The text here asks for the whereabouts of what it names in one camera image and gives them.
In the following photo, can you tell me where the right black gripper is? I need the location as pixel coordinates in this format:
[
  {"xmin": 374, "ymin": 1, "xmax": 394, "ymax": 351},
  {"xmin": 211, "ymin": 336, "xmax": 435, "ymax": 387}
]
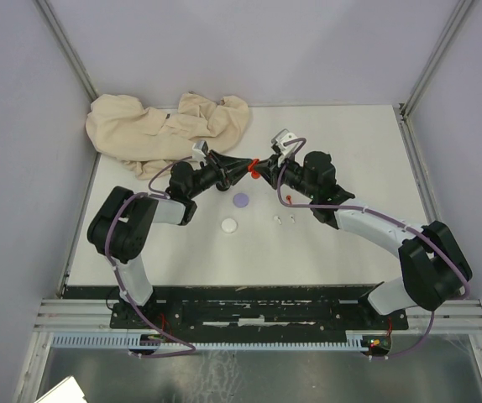
[{"xmin": 254, "ymin": 149, "xmax": 317, "ymax": 201}]

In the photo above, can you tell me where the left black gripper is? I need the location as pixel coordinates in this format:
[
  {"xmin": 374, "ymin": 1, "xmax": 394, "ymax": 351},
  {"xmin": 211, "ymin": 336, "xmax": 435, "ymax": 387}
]
[{"xmin": 187, "ymin": 149, "xmax": 253, "ymax": 199}]

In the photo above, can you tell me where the red round charging case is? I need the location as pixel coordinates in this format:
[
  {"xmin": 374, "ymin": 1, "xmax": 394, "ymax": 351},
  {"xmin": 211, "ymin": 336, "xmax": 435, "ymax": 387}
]
[{"xmin": 248, "ymin": 159, "xmax": 260, "ymax": 179}]

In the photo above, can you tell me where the black round charging case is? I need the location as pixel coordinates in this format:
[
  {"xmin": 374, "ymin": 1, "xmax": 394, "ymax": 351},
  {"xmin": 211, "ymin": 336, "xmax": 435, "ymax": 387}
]
[{"xmin": 216, "ymin": 183, "xmax": 230, "ymax": 192}]

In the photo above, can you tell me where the purple round charging case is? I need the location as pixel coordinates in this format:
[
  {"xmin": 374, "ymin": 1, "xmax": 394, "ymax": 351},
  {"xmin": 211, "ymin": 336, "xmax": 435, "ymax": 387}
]
[{"xmin": 233, "ymin": 192, "xmax": 249, "ymax": 208}]

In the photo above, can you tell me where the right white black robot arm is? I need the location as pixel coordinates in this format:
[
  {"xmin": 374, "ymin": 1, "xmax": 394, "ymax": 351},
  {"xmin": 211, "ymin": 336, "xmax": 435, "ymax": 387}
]
[{"xmin": 249, "ymin": 151, "xmax": 473, "ymax": 328}]

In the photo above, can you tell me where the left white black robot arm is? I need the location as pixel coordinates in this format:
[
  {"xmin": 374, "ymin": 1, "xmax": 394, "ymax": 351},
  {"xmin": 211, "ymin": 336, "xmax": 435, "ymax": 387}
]
[{"xmin": 86, "ymin": 150, "xmax": 253, "ymax": 327}]

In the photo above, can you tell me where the white round charging case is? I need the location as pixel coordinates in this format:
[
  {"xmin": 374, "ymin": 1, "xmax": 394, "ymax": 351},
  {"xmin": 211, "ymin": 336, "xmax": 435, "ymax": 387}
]
[{"xmin": 221, "ymin": 217, "xmax": 238, "ymax": 234}]

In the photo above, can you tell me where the beige crumpled cloth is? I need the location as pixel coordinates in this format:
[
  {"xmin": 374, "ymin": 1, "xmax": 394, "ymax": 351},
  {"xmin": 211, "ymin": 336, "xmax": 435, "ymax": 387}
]
[{"xmin": 85, "ymin": 92, "xmax": 250, "ymax": 181}]

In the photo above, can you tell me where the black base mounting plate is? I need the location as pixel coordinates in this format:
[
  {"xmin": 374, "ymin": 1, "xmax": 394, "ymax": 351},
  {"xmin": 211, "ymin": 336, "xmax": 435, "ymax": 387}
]
[{"xmin": 113, "ymin": 285, "xmax": 404, "ymax": 344}]

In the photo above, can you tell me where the control box with leds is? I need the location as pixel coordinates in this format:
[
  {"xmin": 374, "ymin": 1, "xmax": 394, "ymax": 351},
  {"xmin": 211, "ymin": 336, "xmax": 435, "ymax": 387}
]
[{"xmin": 367, "ymin": 336, "xmax": 392, "ymax": 356}]

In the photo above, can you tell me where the white sheet corner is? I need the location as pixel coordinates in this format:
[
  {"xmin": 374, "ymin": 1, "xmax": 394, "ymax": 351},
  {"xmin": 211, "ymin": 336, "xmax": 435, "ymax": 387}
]
[{"xmin": 35, "ymin": 376, "xmax": 87, "ymax": 403}]

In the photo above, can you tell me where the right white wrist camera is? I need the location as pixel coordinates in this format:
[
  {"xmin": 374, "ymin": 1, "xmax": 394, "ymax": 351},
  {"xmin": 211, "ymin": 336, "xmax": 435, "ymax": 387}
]
[{"xmin": 271, "ymin": 128, "xmax": 306, "ymax": 166}]

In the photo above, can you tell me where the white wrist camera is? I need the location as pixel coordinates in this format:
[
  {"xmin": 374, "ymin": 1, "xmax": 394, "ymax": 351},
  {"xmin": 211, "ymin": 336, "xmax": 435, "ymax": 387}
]
[
  {"xmin": 191, "ymin": 140, "xmax": 208, "ymax": 162},
  {"xmin": 271, "ymin": 128, "xmax": 306, "ymax": 166}
]

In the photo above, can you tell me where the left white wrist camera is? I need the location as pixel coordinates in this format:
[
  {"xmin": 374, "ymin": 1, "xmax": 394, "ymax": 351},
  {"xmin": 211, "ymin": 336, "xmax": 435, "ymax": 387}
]
[{"xmin": 191, "ymin": 140, "xmax": 208, "ymax": 162}]

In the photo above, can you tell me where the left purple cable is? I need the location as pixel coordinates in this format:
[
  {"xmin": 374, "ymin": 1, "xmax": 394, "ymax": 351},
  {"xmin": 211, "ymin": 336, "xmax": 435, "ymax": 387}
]
[{"xmin": 104, "ymin": 155, "xmax": 198, "ymax": 360}]

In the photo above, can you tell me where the right aluminium corner post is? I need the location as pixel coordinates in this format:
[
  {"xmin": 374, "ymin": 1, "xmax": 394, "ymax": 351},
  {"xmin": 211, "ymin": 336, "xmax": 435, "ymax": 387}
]
[{"xmin": 399, "ymin": 0, "xmax": 477, "ymax": 121}]

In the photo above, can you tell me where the aluminium corner post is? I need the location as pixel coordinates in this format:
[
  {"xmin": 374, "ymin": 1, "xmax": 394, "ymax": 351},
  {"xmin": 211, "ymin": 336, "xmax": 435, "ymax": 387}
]
[
  {"xmin": 399, "ymin": 0, "xmax": 477, "ymax": 121},
  {"xmin": 32, "ymin": 0, "xmax": 99, "ymax": 102}
]

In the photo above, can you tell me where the grey slotted cable duct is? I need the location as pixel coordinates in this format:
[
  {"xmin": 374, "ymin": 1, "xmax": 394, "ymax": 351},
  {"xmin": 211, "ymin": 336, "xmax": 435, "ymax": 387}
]
[{"xmin": 50, "ymin": 331, "xmax": 372, "ymax": 350}]

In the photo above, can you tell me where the aluminium frame rail front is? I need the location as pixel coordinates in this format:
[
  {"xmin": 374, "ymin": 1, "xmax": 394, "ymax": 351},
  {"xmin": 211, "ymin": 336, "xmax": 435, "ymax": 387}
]
[{"xmin": 34, "ymin": 299, "xmax": 482, "ymax": 335}]

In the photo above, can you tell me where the left aluminium corner post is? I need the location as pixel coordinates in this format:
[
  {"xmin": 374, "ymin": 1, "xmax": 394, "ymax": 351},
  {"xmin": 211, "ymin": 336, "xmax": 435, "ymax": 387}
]
[{"xmin": 32, "ymin": 0, "xmax": 99, "ymax": 102}]

